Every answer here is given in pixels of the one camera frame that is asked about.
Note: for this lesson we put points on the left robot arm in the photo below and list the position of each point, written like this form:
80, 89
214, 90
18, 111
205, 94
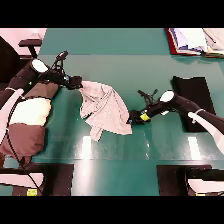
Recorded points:
23, 77

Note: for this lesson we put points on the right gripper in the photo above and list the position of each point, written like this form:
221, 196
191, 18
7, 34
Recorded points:
137, 117

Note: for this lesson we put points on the pale grey T-shirt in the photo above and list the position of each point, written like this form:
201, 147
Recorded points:
105, 108

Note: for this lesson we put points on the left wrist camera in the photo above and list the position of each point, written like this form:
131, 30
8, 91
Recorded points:
62, 55

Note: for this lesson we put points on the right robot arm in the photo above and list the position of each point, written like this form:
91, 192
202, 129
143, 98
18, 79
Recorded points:
186, 105

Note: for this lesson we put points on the beige garment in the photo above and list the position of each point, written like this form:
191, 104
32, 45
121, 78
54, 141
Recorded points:
215, 38

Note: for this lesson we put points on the brown garment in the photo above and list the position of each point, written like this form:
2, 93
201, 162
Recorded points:
41, 90
21, 140

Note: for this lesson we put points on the white garment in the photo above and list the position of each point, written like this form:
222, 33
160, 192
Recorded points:
190, 38
31, 111

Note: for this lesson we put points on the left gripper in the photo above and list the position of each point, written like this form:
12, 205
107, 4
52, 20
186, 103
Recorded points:
75, 82

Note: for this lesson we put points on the black garment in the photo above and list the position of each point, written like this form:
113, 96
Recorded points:
195, 91

